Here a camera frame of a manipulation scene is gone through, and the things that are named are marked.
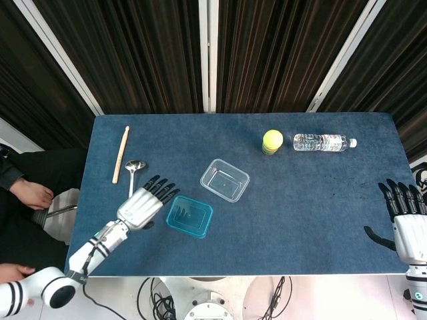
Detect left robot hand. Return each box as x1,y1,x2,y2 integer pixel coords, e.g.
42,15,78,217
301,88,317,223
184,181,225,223
116,175,181,231

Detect black tangled floor cables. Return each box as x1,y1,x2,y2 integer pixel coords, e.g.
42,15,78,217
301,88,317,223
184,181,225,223
137,276,177,320

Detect clear plastic food container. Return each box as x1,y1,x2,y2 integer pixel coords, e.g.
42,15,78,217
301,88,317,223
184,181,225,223
199,158,251,204

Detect black white patterned object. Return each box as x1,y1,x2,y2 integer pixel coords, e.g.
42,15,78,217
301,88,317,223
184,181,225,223
410,162,427,204

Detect white frame post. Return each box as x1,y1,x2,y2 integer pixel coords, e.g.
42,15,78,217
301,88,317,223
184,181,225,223
198,0,220,113
306,0,388,113
12,0,108,117

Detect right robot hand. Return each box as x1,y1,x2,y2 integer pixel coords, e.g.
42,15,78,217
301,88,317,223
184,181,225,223
363,179,427,266

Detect dark brown pleated curtain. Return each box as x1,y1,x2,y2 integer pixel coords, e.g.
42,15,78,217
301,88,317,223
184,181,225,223
0,0,427,165

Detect bystander right hand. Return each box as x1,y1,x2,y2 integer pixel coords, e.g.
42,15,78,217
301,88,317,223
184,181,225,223
0,263,36,284

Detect clear plastic water bottle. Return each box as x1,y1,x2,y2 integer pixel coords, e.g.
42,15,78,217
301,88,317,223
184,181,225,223
293,133,358,153

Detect yellow tennis ball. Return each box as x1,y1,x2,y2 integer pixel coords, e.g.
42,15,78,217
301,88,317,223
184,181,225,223
262,129,284,151

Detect bystander hand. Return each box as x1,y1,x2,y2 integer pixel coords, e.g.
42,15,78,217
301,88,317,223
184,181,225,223
8,176,54,211
0,263,36,284

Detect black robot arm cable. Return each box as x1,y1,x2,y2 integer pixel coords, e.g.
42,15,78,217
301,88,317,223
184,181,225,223
81,281,129,320

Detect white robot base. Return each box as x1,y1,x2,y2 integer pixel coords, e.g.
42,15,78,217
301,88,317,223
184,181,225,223
156,276,255,320

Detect bystander black clothing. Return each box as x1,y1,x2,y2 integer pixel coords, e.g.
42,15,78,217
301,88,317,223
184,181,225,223
0,146,88,266

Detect blue transparent plastic lid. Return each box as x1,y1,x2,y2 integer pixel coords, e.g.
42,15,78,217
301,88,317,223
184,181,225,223
165,195,214,240

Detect blue cloth-covered table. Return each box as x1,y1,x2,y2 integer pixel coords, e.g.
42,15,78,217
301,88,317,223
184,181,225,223
63,112,416,277

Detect thin black floor cable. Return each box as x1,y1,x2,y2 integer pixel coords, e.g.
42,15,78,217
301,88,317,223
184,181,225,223
262,276,294,320

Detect metal chair frame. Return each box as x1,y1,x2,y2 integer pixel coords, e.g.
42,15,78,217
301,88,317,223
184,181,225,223
32,203,79,228

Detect bystander left hand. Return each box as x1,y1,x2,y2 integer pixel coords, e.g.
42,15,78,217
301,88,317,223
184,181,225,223
8,176,54,211

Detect metal ladle black handle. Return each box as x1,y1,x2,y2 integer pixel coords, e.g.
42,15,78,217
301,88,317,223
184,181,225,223
124,159,147,199

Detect wooden stick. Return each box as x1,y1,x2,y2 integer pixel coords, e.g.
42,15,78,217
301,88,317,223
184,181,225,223
111,125,131,184

